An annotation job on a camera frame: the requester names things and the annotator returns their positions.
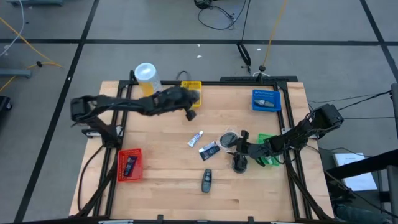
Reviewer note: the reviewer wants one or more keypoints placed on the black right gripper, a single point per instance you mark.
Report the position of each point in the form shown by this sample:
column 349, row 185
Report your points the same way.
column 255, row 150

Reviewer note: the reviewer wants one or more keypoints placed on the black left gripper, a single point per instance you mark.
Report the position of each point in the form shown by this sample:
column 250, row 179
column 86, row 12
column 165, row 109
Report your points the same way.
column 168, row 101

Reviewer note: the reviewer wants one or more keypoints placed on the black puff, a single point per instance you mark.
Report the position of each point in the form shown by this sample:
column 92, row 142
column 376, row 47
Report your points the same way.
column 228, row 140
column 193, row 95
column 240, row 168

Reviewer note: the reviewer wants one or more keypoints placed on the white toothpaste tube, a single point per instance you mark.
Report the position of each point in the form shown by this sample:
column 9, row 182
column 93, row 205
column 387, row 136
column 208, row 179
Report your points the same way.
column 195, row 139

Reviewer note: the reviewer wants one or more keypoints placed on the black white sachet packet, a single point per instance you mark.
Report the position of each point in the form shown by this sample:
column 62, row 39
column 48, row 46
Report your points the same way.
column 210, row 151

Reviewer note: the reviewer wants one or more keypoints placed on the small white tube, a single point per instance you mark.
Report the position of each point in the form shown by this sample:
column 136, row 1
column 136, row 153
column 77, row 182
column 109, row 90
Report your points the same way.
column 272, row 160

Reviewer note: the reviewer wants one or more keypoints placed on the grey deodorant stick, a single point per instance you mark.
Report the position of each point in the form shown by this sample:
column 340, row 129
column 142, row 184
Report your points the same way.
column 264, row 103

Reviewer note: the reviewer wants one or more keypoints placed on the grey remote device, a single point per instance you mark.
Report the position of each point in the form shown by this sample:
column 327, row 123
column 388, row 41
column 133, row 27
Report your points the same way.
column 206, row 182

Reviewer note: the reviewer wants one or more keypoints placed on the dark purple sachet packet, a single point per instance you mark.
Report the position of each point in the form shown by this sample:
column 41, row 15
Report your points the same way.
column 130, row 166

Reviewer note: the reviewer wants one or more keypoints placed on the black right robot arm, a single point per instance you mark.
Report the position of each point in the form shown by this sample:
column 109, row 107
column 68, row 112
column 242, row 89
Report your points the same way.
column 298, row 130

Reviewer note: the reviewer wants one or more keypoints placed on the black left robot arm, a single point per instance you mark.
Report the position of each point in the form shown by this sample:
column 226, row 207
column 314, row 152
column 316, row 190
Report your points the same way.
column 124, row 104

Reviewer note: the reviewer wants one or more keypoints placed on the green plastic basket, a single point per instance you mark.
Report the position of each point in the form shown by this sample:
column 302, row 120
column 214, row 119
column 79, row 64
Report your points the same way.
column 264, row 137

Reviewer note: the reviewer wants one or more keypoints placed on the yellow plastic basket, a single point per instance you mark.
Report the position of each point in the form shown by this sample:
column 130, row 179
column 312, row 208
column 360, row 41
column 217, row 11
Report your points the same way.
column 191, row 84

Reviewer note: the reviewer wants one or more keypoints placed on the blue plastic basket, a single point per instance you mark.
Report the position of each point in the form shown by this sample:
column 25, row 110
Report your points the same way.
column 258, row 92

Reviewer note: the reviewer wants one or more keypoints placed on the yellow white wipes canister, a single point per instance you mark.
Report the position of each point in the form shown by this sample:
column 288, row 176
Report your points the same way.
column 147, row 74

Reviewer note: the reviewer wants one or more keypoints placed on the red plastic basket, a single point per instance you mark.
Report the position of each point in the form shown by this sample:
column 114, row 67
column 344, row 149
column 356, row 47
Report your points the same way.
column 140, row 168

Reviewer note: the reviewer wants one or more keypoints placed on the white paper booklet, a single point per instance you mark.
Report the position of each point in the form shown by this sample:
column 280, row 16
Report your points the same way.
column 354, row 171

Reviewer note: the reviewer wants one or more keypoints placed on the black metal beam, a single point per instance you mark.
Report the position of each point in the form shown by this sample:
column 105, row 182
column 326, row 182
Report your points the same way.
column 367, row 163

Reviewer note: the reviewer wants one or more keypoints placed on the black metal table frame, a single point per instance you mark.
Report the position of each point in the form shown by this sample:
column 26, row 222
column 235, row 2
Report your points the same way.
column 233, row 83

